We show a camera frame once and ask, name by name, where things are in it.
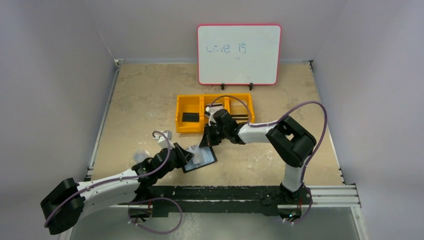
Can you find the black card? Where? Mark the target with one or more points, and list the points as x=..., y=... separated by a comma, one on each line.
x=190, y=117

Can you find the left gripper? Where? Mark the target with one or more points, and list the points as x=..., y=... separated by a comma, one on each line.
x=183, y=156

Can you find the gold striped card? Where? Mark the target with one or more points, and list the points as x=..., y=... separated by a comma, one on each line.
x=238, y=111

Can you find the aluminium frame rail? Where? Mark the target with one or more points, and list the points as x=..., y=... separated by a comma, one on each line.
x=343, y=196

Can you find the black leather card holder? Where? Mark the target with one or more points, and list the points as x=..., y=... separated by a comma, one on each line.
x=210, y=160

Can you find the middle yellow bin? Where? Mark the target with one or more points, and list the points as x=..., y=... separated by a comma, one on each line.
x=207, y=99

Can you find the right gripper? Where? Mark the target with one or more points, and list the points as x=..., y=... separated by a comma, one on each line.
x=210, y=135

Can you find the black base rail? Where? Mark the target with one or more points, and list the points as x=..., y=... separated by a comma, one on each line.
x=267, y=200

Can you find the left yellow bin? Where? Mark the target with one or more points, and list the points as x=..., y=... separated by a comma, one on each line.
x=188, y=103

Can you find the pink framed whiteboard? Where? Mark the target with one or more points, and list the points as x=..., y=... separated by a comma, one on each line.
x=238, y=54

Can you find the silver VIP diamond card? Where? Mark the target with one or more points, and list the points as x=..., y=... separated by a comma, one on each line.
x=217, y=105

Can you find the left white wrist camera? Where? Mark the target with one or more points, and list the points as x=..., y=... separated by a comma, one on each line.
x=164, y=140

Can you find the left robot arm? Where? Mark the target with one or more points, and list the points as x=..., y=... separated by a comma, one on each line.
x=71, y=201

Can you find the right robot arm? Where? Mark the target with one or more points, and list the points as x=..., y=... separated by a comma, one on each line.
x=293, y=143

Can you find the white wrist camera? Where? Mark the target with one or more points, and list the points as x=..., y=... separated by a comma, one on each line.
x=164, y=140
x=209, y=113

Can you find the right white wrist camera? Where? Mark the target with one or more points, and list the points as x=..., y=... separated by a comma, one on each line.
x=209, y=113

